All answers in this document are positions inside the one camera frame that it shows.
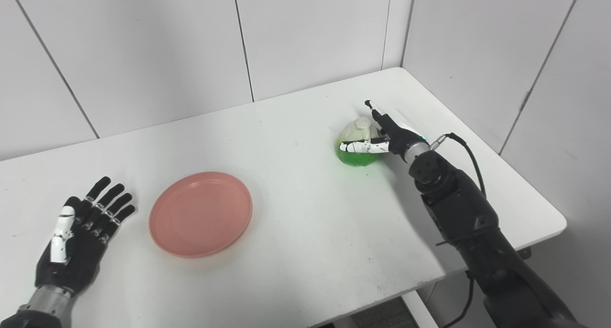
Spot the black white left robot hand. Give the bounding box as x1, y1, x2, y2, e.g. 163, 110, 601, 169
35, 176, 137, 297

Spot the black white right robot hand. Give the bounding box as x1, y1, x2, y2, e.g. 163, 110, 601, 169
339, 100, 428, 164

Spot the green white toy cabbage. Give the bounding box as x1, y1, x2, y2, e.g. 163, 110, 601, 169
337, 117, 385, 166

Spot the pink round plate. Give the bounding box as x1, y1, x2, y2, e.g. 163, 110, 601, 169
148, 171, 253, 258

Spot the white table leg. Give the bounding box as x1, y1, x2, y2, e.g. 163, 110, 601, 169
401, 290, 442, 328

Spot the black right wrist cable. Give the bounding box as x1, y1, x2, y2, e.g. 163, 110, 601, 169
430, 133, 487, 328

